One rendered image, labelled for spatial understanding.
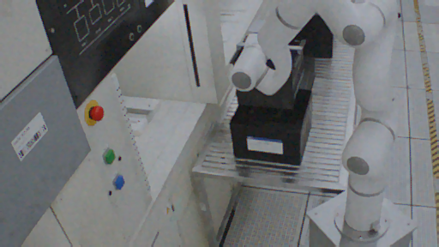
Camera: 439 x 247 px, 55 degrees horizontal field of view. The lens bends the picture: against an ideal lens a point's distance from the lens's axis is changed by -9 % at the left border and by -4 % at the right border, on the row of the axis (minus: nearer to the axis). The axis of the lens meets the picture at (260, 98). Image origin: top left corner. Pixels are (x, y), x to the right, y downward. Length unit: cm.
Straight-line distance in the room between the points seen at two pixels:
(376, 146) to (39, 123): 84
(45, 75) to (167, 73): 99
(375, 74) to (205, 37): 82
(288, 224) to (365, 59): 154
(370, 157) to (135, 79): 116
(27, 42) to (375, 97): 83
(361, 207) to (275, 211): 120
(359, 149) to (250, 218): 144
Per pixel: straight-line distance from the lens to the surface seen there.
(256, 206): 263
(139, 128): 183
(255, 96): 163
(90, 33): 114
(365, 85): 116
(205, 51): 178
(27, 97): 96
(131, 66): 199
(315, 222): 157
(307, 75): 208
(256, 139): 171
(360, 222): 151
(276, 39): 122
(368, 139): 124
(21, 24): 95
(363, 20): 102
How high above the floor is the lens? 199
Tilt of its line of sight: 36 degrees down
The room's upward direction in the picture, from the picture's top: 5 degrees counter-clockwise
